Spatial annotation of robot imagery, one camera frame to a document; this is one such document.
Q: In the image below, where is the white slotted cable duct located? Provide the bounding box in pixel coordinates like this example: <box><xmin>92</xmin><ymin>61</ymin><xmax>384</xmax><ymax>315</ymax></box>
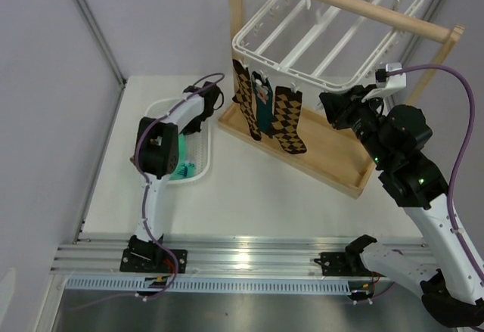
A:
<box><xmin>66</xmin><ymin>275</ymin><xmax>351</xmax><ymax>296</ymax></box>

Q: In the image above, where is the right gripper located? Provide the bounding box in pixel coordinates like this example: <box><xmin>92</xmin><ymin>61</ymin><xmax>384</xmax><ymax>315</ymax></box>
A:
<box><xmin>319</xmin><ymin>84</ymin><xmax>391</xmax><ymax>168</ymax></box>

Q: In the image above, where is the mint green sock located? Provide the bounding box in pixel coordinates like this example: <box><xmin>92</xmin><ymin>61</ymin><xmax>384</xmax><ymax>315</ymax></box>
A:
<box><xmin>169</xmin><ymin>134</ymin><xmax>198</xmax><ymax>182</ymax></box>

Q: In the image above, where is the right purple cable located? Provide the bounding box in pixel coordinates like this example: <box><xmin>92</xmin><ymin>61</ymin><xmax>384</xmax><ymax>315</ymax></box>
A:
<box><xmin>332</xmin><ymin>63</ymin><xmax>484</xmax><ymax>329</ymax></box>

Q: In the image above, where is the wooden hanger rack stand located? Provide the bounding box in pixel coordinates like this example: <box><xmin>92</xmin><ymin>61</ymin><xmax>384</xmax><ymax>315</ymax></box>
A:
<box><xmin>219</xmin><ymin>0</ymin><xmax>464</xmax><ymax>198</ymax></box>

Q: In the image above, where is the brown checkered sock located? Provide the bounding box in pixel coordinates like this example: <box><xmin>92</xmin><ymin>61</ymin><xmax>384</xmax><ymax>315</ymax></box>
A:
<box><xmin>232</xmin><ymin>59</ymin><xmax>262</xmax><ymax>141</ymax></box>
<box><xmin>266</xmin><ymin>86</ymin><xmax>307</xmax><ymax>155</ymax></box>

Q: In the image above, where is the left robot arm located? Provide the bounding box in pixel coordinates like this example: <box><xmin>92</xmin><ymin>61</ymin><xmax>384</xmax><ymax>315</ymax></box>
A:
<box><xmin>119</xmin><ymin>78</ymin><xmax>224</xmax><ymax>275</ymax></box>

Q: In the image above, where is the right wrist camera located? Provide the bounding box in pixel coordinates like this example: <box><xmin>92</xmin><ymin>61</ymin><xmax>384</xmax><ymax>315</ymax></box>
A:
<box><xmin>363</xmin><ymin>62</ymin><xmax>407</xmax><ymax>101</ymax></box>

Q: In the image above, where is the aluminium mounting rail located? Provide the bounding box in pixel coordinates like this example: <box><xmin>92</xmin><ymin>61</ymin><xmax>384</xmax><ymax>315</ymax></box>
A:
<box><xmin>51</xmin><ymin>233</ymin><xmax>436</xmax><ymax>280</ymax></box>

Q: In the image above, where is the white plastic laundry basket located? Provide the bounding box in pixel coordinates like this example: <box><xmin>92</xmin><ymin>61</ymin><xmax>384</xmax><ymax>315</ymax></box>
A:
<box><xmin>144</xmin><ymin>98</ymin><xmax>211</xmax><ymax>185</ymax></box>

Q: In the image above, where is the christmas pattern sock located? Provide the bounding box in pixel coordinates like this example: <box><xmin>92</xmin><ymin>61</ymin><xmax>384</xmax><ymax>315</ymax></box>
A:
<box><xmin>251</xmin><ymin>71</ymin><xmax>273</xmax><ymax>133</ymax></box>

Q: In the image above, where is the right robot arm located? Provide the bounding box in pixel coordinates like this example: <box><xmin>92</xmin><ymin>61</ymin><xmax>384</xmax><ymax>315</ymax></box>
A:
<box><xmin>319</xmin><ymin>85</ymin><xmax>483</xmax><ymax>329</ymax></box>

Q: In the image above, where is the white plastic clip hanger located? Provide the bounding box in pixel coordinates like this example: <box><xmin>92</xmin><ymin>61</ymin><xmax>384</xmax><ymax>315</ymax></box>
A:
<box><xmin>232</xmin><ymin>0</ymin><xmax>407</xmax><ymax>92</ymax></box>

